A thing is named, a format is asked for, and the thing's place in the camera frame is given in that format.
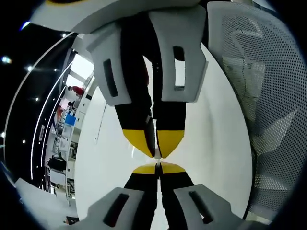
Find white perforated mesh basket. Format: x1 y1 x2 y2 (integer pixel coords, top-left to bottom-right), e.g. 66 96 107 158
206 1 307 222

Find blue bin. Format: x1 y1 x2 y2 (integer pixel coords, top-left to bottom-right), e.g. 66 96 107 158
65 114 77 126

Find long white counter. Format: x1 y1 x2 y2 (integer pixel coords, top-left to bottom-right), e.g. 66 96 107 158
67 74 96 209

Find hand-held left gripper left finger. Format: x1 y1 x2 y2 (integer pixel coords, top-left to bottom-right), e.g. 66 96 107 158
87 164 160 230

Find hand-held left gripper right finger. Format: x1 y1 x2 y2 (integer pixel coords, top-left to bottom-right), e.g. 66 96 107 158
159 161 243 230

